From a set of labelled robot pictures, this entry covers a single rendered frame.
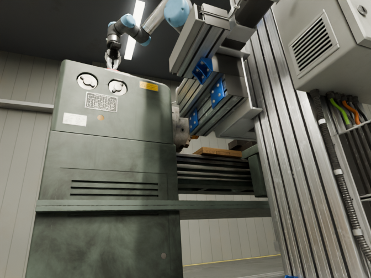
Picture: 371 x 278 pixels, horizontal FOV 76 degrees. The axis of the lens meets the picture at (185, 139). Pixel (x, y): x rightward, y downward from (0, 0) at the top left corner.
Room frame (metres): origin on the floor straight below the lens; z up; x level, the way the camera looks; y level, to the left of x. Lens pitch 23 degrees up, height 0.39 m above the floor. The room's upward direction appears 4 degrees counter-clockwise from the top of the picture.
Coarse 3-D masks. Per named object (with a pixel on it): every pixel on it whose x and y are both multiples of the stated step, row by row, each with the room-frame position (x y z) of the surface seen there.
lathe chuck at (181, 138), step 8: (176, 112) 1.33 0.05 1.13; (176, 120) 1.32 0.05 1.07; (184, 120) 1.35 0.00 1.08; (176, 128) 1.33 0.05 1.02; (184, 128) 1.35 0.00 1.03; (176, 136) 1.36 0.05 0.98; (184, 136) 1.38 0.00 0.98; (176, 144) 1.40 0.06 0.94; (184, 144) 1.42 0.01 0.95; (176, 152) 1.49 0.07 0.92
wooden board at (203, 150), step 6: (198, 150) 1.42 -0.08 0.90; (204, 150) 1.38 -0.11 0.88; (210, 150) 1.40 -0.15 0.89; (216, 150) 1.42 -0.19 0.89; (222, 150) 1.44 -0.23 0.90; (228, 150) 1.46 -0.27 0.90; (216, 156) 1.46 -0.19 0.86; (222, 156) 1.47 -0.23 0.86; (228, 156) 1.48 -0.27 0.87; (234, 156) 1.49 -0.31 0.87; (240, 156) 1.51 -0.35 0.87
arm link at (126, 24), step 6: (120, 18) 1.00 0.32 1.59; (126, 18) 0.98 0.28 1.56; (132, 18) 1.01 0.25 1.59; (114, 24) 1.03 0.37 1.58; (120, 24) 1.01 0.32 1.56; (126, 24) 1.00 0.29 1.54; (132, 24) 1.01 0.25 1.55; (120, 30) 1.04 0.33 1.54; (126, 30) 1.04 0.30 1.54; (132, 30) 1.05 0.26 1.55; (138, 30) 1.07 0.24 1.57; (132, 36) 1.09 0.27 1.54
